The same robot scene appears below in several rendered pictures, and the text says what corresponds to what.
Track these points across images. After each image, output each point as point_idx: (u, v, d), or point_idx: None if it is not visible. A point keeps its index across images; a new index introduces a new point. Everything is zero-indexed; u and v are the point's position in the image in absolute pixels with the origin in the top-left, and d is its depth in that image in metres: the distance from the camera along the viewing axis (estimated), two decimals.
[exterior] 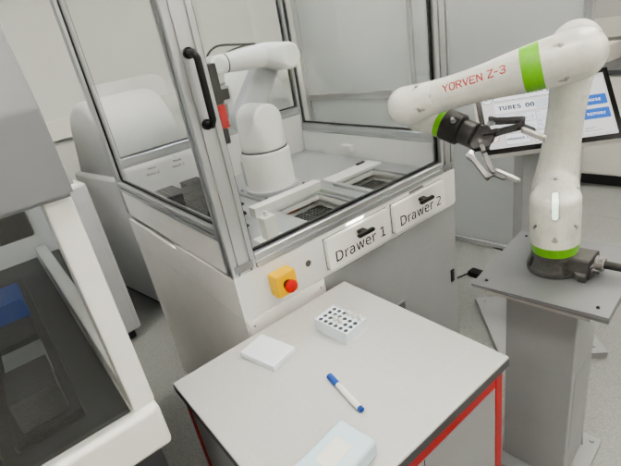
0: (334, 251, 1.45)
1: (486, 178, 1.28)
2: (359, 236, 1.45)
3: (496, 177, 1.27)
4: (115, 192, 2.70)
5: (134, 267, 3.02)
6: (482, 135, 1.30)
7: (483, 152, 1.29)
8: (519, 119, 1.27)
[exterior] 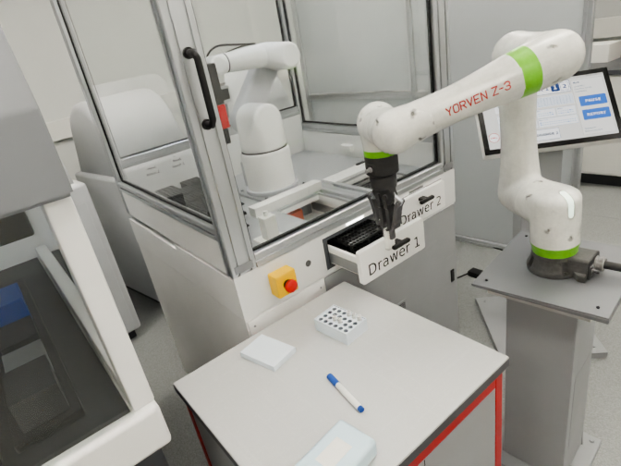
0: (367, 263, 1.33)
1: (378, 222, 1.36)
2: (394, 247, 1.34)
3: (383, 229, 1.35)
4: (115, 192, 2.70)
5: (134, 267, 3.02)
6: (383, 195, 1.28)
7: (379, 207, 1.31)
8: (392, 225, 1.30)
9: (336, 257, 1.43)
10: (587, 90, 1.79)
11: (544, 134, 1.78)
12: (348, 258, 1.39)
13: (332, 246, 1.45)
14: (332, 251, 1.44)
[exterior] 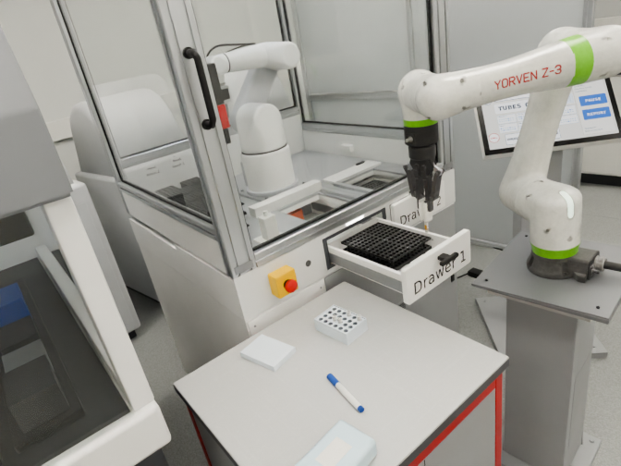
0: (412, 281, 1.21)
1: (412, 193, 1.36)
2: (442, 263, 1.21)
3: (419, 201, 1.35)
4: (115, 192, 2.70)
5: (134, 267, 3.02)
6: (421, 166, 1.27)
7: (416, 177, 1.31)
8: (431, 196, 1.29)
9: (375, 273, 1.30)
10: (587, 90, 1.79)
11: None
12: (390, 275, 1.26)
13: (370, 261, 1.32)
14: (371, 266, 1.31)
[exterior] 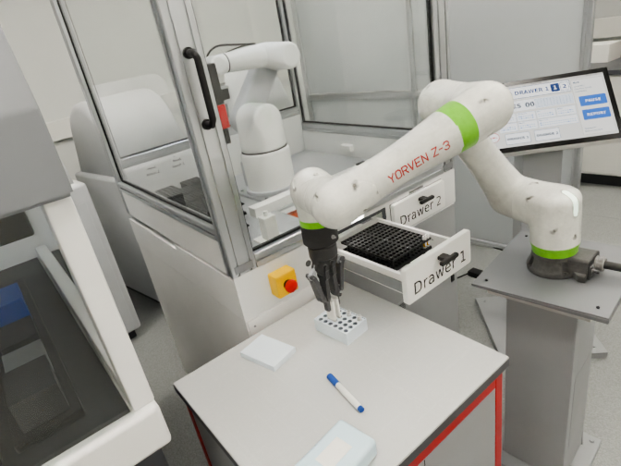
0: (412, 281, 1.21)
1: (339, 286, 1.25)
2: (442, 263, 1.21)
3: (337, 296, 1.24)
4: (115, 192, 2.70)
5: (134, 267, 3.02)
6: None
7: None
8: (318, 295, 1.21)
9: (375, 273, 1.30)
10: (587, 90, 1.79)
11: (544, 134, 1.78)
12: (390, 275, 1.26)
13: (370, 261, 1.32)
14: (371, 266, 1.31)
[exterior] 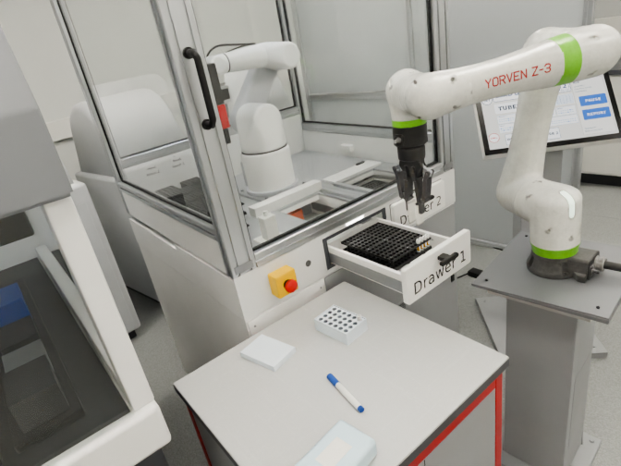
0: (412, 281, 1.21)
1: (401, 195, 1.33)
2: (442, 263, 1.21)
3: (407, 202, 1.33)
4: (115, 192, 2.70)
5: (134, 267, 3.02)
6: (411, 167, 1.25)
7: (405, 179, 1.28)
8: (421, 198, 1.26)
9: (375, 273, 1.30)
10: (587, 90, 1.79)
11: None
12: (390, 275, 1.26)
13: (370, 261, 1.32)
14: (371, 266, 1.31)
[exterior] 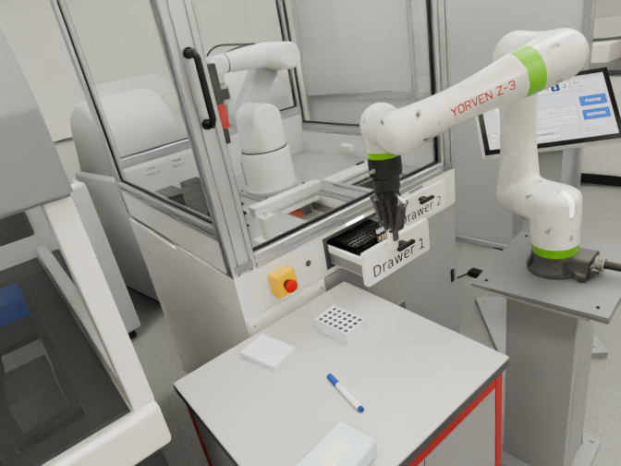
0: (371, 265, 1.32)
1: (381, 224, 1.35)
2: (398, 249, 1.33)
3: (387, 230, 1.35)
4: (115, 192, 2.70)
5: (134, 267, 3.02)
6: (386, 197, 1.27)
7: (382, 209, 1.30)
8: (395, 226, 1.29)
9: (340, 259, 1.42)
10: (587, 90, 1.79)
11: (544, 134, 1.78)
12: (352, 260, 1.37)
13: (335, 248, 1.44)
14: (336, 252, 1.43)
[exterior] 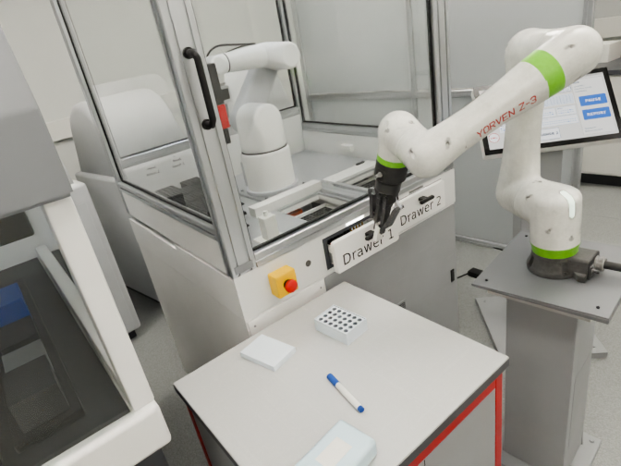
0: (341, 253, 1.42)
1: (371, 214, 1.42)
2: (366, 238, 1.43)
3: (375, 222, 1.42)
4: (115, 192, 2.70)
5: (134, 267, 3.02)
6: (384, 197, 1.32)
7: (377, 204, 1.36)
8: (385, 224, 1.37)
9: None
10: (587, 90, 1.79)
11: (544, 134, 1.78)
12: None
13: None
14: None
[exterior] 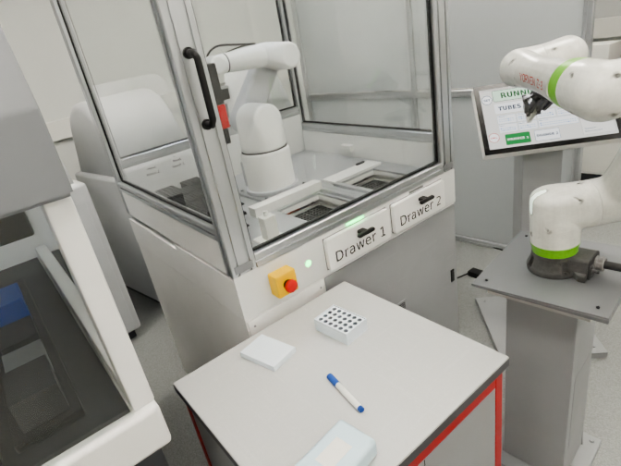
0: (334, 251, 1.45)
1: (545, 105, 1.58)
2: (359, 236, 1.45)
3: (538, 110, 1.60)
4: (115, 192, 2.70)
5: (134, 267, 3.02)
6: None
7: None
8: None
9: None
10: None
11: (544, 134, 1.78)
12: None
13: None
14: None
